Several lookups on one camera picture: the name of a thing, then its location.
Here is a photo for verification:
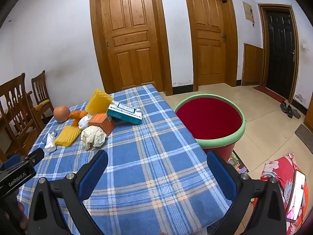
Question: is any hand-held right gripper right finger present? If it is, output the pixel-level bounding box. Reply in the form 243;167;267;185
207;150;287;235

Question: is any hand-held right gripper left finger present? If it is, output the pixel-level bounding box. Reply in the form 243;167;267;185
26;149;109;235

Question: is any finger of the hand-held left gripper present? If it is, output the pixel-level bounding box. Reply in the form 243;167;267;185
4;148;45;168

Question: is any white plastic wrapper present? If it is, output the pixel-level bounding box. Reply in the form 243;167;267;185
44;131;58;153

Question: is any small yellow foam fruit net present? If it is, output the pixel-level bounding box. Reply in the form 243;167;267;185
55;125;82;147

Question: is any orange cardboard box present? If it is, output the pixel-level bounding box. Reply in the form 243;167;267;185
88;113;115;136

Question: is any white tissue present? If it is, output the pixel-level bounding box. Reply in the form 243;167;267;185
78;115;93;130

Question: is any orange peel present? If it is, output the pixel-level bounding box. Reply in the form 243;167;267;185
68;111;88;127

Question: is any red bucket with green rim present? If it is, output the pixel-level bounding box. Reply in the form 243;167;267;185
174;93;246;163

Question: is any teal and white carton box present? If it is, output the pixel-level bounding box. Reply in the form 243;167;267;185
107;101;143;125

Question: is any large yellow foam fruit net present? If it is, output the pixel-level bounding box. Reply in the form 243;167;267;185
85;89;114;114

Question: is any person's left hand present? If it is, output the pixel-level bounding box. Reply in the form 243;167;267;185
15;199;28;229

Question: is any colourful magazine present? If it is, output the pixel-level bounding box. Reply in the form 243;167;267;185
227;152;250;174

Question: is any wooden chair with slatted back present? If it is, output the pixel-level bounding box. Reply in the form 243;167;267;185
0;73;41;162

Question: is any round orange-pink apple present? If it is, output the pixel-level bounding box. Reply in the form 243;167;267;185
53;106;69;123

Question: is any blue plaid blanket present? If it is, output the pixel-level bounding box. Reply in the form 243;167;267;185
18;84;233;235

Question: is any wooden chair with yellow cushion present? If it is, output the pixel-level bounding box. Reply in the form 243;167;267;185
31;70;55;128

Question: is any smartphone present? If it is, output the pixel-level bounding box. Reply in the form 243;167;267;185
286;170;306;222

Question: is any grey floor mat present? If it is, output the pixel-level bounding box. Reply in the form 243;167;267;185
295;124;313;147

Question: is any red doormat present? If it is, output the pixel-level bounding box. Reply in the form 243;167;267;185
252;85;286;103

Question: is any grey shoe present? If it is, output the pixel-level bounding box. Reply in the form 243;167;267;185
287;105;301;119

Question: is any low wooden cabinet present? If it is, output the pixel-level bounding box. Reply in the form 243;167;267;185
304;98;313;130

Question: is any black entrance door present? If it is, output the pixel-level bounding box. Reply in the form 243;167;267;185
258;4;299;104

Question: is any panelled wooden door with decoration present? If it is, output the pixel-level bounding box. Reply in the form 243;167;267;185
182;0;239;91

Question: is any wooden wall cabinet panel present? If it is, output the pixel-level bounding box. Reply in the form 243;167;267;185
242;43;264;87

